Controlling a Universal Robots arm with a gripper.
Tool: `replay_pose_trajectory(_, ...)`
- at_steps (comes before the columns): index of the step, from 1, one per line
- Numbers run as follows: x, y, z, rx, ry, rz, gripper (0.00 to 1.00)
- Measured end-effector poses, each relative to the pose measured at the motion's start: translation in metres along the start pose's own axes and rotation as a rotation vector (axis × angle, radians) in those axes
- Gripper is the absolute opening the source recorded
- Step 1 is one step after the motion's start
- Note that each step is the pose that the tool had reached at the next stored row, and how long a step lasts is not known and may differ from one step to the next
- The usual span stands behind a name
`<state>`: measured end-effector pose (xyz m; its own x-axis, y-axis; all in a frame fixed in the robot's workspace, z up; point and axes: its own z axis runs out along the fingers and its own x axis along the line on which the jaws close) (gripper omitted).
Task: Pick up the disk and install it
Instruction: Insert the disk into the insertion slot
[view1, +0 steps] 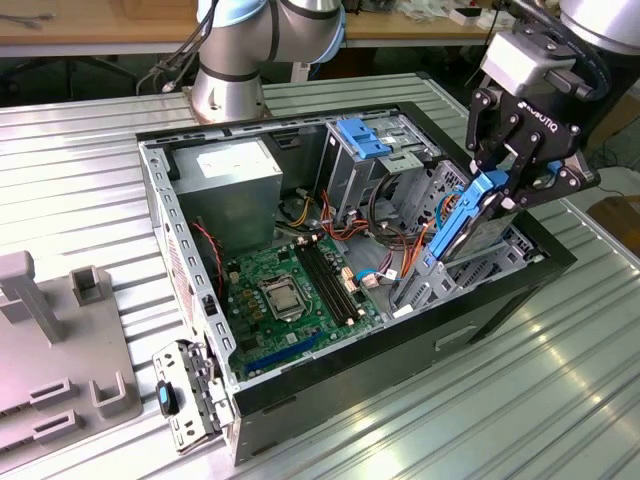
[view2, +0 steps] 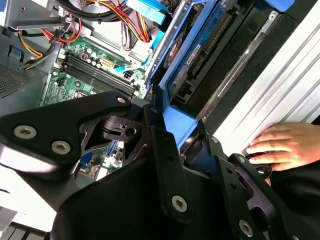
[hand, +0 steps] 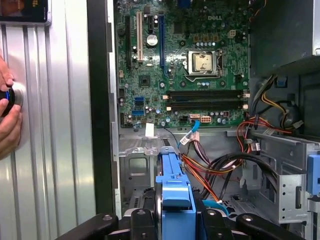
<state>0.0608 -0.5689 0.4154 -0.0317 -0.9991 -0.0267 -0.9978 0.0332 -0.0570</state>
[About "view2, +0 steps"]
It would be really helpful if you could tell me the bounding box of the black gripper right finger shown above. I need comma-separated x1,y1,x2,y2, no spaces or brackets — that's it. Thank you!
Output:
206,134,301,240

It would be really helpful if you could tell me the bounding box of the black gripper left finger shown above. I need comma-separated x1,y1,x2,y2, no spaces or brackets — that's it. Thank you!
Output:
0,91,195,225

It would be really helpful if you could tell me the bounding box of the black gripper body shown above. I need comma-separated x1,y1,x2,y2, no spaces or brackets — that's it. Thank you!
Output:
51,158,241,240

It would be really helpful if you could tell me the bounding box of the small round black tool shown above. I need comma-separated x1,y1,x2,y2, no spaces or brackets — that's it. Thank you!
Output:
246,152,273,180

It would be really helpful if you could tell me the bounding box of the hard disk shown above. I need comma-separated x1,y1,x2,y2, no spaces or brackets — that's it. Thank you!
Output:
144,0,256,151

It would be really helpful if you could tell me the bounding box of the blue disk data wire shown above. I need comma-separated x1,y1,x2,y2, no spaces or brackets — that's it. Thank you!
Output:
124,0,168,67

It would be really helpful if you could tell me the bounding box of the person's bare hand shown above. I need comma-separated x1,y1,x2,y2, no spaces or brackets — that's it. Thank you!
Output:
246,122,320,173

